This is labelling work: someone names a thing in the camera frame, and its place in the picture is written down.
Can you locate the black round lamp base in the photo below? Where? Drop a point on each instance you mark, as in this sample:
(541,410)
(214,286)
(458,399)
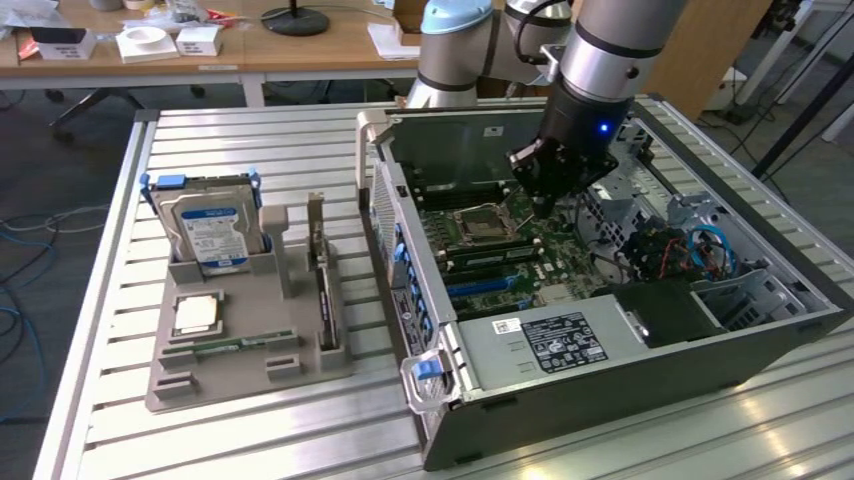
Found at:
(294,22)

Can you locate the grey power supply unit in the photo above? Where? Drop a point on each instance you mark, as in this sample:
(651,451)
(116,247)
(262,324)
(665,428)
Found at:
(494,360)

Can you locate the silver disk bay bracket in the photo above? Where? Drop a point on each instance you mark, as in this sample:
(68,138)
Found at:
(754,295)

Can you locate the blue expansion card retainer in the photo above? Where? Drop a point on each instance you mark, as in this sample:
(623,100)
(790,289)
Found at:
(401,252)

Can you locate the black open PC case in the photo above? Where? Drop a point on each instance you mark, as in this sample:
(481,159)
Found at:
(601,400)

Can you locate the blue expansion slot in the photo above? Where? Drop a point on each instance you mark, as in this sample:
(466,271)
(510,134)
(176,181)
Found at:
(481,288)

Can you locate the brown cardboard box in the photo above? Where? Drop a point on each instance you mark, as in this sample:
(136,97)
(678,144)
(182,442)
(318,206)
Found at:
(407,15)

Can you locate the installed RAM stick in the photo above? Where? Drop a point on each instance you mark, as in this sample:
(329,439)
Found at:
(497,256)

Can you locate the black office chair base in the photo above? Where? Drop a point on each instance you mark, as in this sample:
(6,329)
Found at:
(74,107)

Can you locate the wooden desk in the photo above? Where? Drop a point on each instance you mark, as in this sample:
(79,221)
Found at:
(301,50)

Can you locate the green motherboard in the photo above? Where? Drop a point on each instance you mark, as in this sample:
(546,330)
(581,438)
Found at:
(554,240)

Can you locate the wooden cabinet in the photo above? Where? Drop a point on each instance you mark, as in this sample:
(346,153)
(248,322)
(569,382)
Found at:
(714,60)

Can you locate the metal socket cover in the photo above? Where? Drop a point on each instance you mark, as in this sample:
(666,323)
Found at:
(517,215)

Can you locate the graphics card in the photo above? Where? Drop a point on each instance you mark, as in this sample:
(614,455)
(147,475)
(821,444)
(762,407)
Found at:
(323,300)

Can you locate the hard disk blue carrier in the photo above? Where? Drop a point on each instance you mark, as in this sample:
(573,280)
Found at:
(207,230)

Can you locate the green RAM stick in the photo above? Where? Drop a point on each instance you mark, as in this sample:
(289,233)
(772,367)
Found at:
(234,345)

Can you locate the grey parts rack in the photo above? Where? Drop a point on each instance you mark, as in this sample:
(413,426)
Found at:
(254,300)

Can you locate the small white carton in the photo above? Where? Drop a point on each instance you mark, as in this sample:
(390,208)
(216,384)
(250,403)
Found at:
(199,42)

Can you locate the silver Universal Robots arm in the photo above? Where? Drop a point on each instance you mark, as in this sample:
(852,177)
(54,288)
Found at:
(614,50)

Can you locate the CPU socket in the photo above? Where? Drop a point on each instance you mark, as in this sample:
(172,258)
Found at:
(483,223)

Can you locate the silver CPU chip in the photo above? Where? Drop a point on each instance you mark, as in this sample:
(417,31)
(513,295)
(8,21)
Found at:
(195,315)

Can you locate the black stand pole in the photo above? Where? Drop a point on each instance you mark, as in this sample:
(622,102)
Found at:
(801,120)

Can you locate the white box with tape roll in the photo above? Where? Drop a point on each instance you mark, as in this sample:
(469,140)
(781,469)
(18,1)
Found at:
(147,45)

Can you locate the perforated metal drive cage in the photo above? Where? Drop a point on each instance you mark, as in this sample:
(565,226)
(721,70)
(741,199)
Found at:
(621,215)

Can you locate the white box black top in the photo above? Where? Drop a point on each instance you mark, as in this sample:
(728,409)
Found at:
(63,45)

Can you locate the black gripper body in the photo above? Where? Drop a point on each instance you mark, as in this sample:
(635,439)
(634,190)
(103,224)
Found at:
(581,125)

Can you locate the white floor box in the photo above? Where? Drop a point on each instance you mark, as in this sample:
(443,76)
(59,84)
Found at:
(724,90)

